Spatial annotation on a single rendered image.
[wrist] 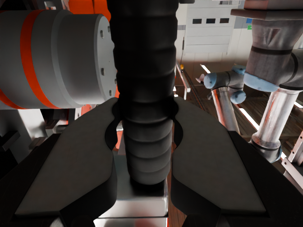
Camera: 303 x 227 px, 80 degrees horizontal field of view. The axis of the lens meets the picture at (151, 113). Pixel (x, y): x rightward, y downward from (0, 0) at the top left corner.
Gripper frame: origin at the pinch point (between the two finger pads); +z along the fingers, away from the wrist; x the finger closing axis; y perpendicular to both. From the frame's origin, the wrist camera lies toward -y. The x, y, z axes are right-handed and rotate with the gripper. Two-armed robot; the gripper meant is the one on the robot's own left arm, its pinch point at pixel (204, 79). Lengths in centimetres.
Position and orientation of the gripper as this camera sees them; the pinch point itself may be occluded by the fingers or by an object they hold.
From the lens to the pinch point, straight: 133.3
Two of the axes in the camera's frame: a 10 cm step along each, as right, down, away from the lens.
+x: -9.6, 0.4, -2.9
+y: 1.1, -8.7, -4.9
